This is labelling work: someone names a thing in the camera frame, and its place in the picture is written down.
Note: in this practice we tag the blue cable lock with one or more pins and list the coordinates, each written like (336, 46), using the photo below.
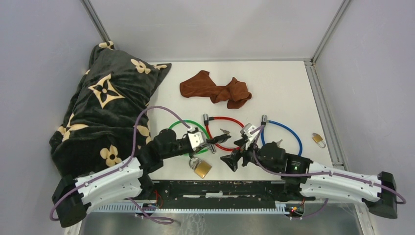
(264, 121)

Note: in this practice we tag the black floral blanket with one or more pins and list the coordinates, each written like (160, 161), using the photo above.
(104, 121)

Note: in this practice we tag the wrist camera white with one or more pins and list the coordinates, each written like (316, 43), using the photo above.
(249, 132)
(193, 135)

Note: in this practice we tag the brown cloth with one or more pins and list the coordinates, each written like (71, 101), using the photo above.
(235, 93)

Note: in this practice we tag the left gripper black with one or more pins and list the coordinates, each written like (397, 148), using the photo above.
(208, 143)

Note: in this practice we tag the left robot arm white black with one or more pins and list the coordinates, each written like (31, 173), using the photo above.
(74, 198)

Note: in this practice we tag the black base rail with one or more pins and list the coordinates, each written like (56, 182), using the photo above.
(175, 194)

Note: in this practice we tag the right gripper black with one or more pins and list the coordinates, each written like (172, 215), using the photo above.
(231, 159)

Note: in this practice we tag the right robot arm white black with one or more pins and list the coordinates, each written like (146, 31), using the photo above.
(305, 178)

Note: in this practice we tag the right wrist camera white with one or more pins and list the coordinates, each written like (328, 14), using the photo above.
(249, 132)

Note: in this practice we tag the red cable lock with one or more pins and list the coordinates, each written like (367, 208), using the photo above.
(207, 119)

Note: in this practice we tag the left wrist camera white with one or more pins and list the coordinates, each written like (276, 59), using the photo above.
(193, 135)

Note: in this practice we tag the red lock keys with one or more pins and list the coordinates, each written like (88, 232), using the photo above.
(226, 132)

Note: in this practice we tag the small brass padlock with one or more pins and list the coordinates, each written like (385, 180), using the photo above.
(318, 139)

